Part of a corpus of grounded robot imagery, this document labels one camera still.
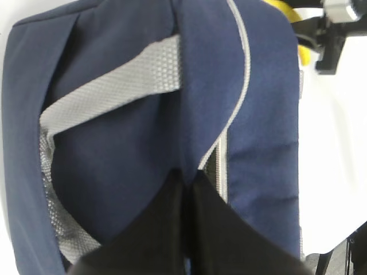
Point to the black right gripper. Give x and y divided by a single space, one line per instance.
322 36

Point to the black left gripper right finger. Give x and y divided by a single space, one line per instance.
224 244

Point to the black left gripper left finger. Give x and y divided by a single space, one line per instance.
150 244

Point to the navy and white lunch bag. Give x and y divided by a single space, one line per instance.
102 99

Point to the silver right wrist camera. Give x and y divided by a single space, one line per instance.
341 11

